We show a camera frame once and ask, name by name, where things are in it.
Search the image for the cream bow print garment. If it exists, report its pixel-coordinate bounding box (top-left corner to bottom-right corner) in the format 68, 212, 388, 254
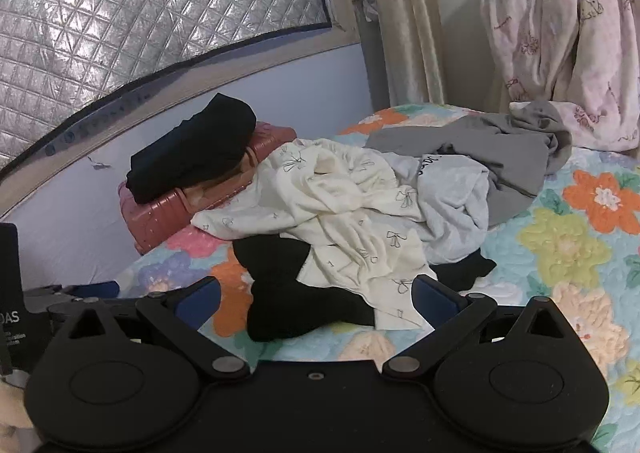
191, 139, 432, 329

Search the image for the black garment on bed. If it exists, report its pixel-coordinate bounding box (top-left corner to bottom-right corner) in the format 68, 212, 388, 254
232, 235, 498, 343

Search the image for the light grey sweatshirt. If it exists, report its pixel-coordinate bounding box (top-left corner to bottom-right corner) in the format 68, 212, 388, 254
384, 153, 489, 265

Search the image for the floral quilted bedspread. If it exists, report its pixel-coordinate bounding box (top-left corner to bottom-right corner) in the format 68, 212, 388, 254
113, 103, 640, 453

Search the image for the black folded garment on suitcase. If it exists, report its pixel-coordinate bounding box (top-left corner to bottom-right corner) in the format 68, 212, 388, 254
126, 93, 257, 204

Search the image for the grey t-shirt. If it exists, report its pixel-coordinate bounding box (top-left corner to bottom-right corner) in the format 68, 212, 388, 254
366, 101, 573, 227

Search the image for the beige curtain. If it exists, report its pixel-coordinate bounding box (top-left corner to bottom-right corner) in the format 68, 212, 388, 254
375, 0, 446, 105

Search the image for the silver quilted window cover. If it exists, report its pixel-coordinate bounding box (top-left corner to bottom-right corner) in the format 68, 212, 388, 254
1, 0, 330, 169

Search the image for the pink bear print blanket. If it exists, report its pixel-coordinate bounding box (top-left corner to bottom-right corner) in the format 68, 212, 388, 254
480, 0, 639, 152

